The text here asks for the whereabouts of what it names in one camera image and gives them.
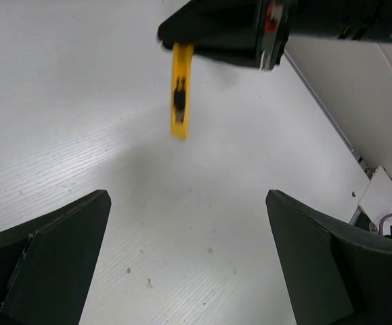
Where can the yellow black utility knife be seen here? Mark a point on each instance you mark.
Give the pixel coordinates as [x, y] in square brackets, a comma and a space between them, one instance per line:
[180, 90]

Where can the aluminium side rail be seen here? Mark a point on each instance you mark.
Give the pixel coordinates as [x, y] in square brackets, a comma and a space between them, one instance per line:
[369, 171]

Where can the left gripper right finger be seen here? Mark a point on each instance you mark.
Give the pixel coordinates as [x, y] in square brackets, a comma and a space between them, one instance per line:
[335, 273]

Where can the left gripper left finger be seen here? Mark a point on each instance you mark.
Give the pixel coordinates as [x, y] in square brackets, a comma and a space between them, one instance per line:
[47, 263]

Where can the right metal base rail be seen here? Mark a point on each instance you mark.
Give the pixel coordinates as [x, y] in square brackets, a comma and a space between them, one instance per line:
[362, 221]

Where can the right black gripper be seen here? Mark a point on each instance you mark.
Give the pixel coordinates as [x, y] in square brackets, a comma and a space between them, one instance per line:
[239, 33]

